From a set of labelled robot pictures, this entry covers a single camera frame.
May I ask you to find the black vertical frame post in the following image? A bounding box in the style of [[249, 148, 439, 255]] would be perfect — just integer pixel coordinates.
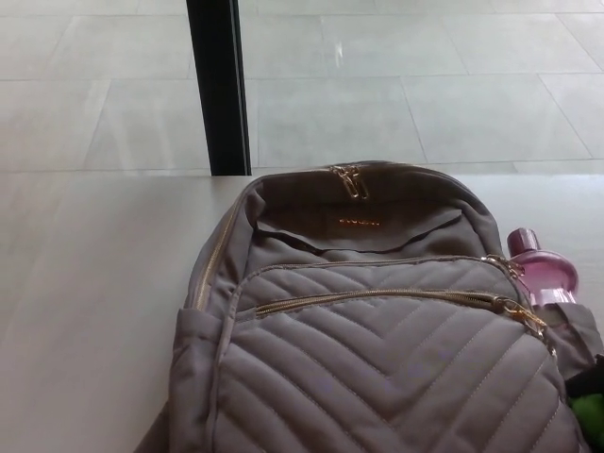
[[186, 0, 253, 176]]

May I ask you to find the pink plastic water bottle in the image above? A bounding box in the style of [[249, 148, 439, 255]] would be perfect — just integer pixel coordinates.
[[507, 227, 579, 307]]

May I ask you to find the green plush keychain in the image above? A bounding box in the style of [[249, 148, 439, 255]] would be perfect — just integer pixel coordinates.
[[568, 393, 604, 427]]

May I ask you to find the grey quilted backpack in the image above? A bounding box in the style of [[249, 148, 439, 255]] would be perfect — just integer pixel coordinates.
[[167, 161, 604, 453]]

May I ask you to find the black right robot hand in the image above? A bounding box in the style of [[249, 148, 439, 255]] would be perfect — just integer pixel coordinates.
[[563, 352, 604, 402]]

